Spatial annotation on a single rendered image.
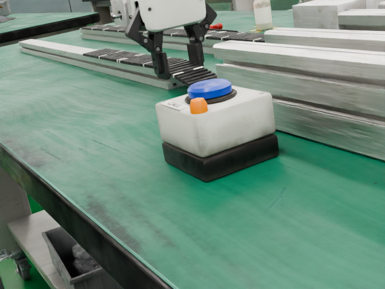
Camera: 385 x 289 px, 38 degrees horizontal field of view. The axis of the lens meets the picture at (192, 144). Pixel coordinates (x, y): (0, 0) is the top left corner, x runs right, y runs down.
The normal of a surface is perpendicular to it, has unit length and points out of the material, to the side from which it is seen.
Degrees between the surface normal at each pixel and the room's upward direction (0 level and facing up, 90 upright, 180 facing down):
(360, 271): 0
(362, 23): 90
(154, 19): 94
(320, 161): 0
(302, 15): 90
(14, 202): 90
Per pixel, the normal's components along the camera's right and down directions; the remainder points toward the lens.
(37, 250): -0.16, -0.94
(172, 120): -0.86, 0.29
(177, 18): 0.50, 0.33
